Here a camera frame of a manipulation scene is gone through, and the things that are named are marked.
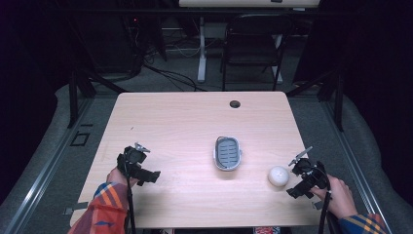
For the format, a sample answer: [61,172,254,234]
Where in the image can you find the person's left hand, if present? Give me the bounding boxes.
[105,166,139,188]

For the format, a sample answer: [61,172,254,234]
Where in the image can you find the black folding chair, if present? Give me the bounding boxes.
[221,13,295,93]

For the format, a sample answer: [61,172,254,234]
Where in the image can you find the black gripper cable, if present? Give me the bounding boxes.
[125,176,137,234]
[318,190,333,234]

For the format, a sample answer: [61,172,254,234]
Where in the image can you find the black metal stand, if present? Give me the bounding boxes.
[66,66,128,130]
[285,66,346,133]

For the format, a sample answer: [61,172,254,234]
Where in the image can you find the white desk with legs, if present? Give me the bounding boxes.
[177,0,321,84]

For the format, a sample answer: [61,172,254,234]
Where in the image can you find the red patterned object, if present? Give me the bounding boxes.
[252,226,282,234]

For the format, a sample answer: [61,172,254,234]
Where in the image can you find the white round soap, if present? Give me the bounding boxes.
[267,165,290,188]

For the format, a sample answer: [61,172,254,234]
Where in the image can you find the grey tape strip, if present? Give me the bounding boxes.
[62,201,90,216]

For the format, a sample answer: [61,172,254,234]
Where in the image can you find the grey soap dish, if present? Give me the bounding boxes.
[212,136,244,173]

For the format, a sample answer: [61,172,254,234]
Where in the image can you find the black floor cable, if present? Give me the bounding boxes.
[142,62,208,93]

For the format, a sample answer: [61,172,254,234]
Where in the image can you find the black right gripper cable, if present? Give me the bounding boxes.
[318,190,333,234]

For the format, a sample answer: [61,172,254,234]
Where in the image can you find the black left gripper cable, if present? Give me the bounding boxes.
[125,176,137,234]

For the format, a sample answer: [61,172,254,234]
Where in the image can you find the grey metal floor rail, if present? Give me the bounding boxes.
[3,97,95,234]
[320,98,394,234]

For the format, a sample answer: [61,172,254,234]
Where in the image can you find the person's right hand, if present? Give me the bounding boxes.
[309,174,359,220]

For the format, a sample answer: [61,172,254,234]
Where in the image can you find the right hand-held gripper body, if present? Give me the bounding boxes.
[285,157,330,200]

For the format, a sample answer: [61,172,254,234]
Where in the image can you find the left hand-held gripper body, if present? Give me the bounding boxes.
[116,145,162,187]

